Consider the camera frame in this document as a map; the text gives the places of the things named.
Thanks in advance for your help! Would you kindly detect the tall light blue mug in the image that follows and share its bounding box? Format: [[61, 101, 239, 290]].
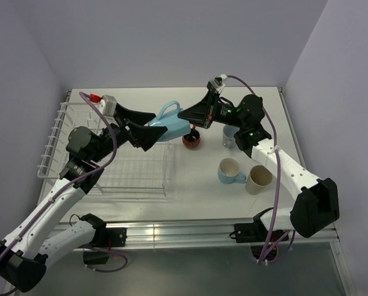
[[147, 101, 190, 142]]

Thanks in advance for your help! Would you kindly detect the beige cup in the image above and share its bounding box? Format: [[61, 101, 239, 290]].
[[245, 165, 273, 195]]

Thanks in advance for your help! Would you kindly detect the grey footed mug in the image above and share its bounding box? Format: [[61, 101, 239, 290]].
[[222, 125, 239, 149]]

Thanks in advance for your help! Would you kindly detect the aluminium mounting rail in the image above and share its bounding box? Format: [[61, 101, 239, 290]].
[[17, 217, 341, 250]]

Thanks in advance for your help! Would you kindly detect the orange black mug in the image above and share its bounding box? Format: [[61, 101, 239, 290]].
[[182, 125, 201, 149]]

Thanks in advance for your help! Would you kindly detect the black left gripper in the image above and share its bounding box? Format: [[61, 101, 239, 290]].
[[89, 103, 167, 163]]

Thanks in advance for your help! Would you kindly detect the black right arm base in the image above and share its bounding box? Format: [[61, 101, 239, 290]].
[[229, 208, 285, 260]]

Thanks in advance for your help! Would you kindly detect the white wire dish rack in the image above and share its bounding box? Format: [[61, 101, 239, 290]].
[[38, 102, 170, 197]]

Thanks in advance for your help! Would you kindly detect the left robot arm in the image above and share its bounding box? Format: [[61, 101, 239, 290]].
[[0, 106, 168, 292]]

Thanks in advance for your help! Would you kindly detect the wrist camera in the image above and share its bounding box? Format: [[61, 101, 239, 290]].
[[210, 74, 228, 93], [90, 94, 117, 117]]

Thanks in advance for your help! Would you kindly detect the light blue cream-lined mug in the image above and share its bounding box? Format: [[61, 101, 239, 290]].
[[218, 158, 247, 184]]

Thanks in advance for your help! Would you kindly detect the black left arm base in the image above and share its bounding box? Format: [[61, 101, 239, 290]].
[[79, 213, 127, 266]]

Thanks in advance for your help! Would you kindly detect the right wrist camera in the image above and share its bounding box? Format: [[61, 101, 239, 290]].
[[210, 74, 228, 93]]

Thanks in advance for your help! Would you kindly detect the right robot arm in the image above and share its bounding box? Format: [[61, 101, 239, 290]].
[[178, 77, 340, 241]]

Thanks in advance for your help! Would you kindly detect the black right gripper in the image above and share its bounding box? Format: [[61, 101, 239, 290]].
[[177, 91, 246, 130]]

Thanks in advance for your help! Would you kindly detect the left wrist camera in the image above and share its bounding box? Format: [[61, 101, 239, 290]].
[[90, 94, 117, 117]]

